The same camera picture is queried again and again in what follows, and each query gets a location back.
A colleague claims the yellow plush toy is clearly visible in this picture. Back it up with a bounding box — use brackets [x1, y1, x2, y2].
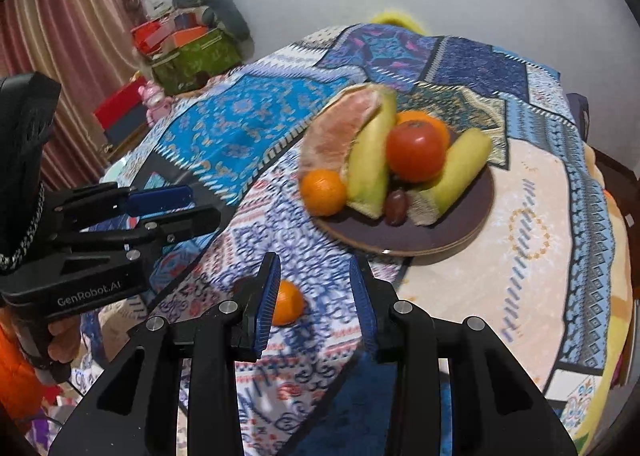
[369, 9, 432, 35]

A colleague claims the pink pomelo piece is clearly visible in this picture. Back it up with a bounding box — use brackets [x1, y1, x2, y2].
[298, 86, 387, 177]

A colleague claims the red tomato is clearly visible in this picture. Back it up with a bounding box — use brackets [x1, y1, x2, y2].
[385, 120, 447, 183]

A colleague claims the pink toy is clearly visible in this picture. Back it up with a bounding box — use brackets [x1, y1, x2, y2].
[138, 81, 166, 125]

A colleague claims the large orange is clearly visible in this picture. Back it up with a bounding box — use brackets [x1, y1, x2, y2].
[397, 110, 451, 153]
[300, 169, 349, 217]

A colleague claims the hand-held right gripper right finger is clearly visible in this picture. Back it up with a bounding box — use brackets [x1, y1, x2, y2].
[348, 261, 579, 456]

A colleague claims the patchwork blanket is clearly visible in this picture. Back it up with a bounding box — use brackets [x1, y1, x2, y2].
[75, 23, 622, 456]

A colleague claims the small tangerine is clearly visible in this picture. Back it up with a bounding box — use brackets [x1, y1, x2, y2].
[271, 280, 305, 327]

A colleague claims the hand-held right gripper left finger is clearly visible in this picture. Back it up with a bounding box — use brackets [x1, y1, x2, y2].
[47, 252, 282, 456]

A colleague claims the grey bag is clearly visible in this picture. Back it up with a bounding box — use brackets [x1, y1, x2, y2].
[566, 92, 592, 137]

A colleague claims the dark red date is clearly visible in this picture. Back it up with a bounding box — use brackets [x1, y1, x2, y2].
[383, 188, 411, 227]

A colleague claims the striped curtain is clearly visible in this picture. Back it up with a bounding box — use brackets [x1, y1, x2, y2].
[0, 0, 147, 189]

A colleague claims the person's left hand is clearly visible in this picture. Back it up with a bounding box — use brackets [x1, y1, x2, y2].
[46, 317, 82, 366]

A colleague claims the yellow melon slice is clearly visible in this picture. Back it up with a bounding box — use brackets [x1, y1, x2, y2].
[410, 128, 494, 227]
[346, 88, 399, 219]

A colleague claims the green storage box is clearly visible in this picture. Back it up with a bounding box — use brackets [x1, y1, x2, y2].
[150, 28, 246, 92]

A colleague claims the red flat box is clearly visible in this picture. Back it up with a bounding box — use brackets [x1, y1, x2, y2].
[93, 82, 152, 147]

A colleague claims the pale green round dish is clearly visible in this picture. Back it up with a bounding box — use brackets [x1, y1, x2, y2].
[99, 160, 132, 184]

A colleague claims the purple plate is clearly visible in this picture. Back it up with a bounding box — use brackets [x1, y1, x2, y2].
[311, 86, 496, 258]

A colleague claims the pile of red boxes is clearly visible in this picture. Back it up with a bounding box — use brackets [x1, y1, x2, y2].
[131, 6, 212, 57]

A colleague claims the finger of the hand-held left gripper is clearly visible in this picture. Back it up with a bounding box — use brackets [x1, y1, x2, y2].
[47, 183, 194, 234]
[50, 206, 222, 261]

